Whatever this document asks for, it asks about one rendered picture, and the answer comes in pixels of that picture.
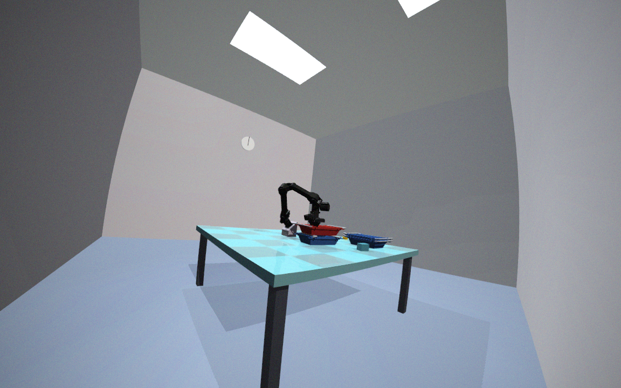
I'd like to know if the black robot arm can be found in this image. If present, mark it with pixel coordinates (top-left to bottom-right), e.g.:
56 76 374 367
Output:
278 183 330 228

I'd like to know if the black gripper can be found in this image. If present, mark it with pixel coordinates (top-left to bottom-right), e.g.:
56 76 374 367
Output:
308 210 325 227

